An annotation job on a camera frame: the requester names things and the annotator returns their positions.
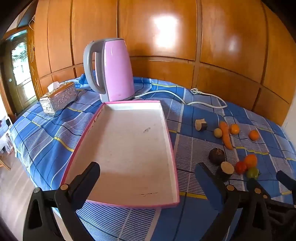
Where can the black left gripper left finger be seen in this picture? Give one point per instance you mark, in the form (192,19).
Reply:
(72,197)

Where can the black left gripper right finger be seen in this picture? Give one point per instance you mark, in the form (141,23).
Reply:
(225,201)

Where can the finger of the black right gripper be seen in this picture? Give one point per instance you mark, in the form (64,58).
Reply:
(256,192)
(288,182)

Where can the green tomato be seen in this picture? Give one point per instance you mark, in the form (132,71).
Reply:
(252,173)

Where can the dark cut yam cylinder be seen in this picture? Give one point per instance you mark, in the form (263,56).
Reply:
(224,171)

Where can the red tomato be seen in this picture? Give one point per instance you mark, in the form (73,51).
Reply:
(240,167)

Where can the large orange with stem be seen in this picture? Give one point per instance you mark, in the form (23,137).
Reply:
(250,161)

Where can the dark brown round fruit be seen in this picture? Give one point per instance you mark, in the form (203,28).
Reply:
(217,156)

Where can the orange tangerine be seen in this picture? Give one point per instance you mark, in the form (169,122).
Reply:
(254,135)

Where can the yellow-green round fruit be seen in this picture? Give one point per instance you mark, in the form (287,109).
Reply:
(218,133)

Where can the yellow-orange tangerine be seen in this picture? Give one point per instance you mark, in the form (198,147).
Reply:
(234,129)

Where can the orange carrot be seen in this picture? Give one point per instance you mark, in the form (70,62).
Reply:
(225,135)

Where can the small cut yam piece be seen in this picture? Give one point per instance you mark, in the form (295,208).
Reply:
(200,125)

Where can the blue plaid tablecloth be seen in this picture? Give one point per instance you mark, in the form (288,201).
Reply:
(44,144)

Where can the pink rimmed white tray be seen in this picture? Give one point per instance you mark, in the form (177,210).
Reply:
(131,143)

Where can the silver tissue box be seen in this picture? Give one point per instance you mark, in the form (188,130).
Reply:
(59,95)

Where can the wooden glass door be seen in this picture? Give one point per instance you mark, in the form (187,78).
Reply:
(16,73)

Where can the pink electric kettle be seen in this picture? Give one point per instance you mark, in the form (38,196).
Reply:
(108,69)

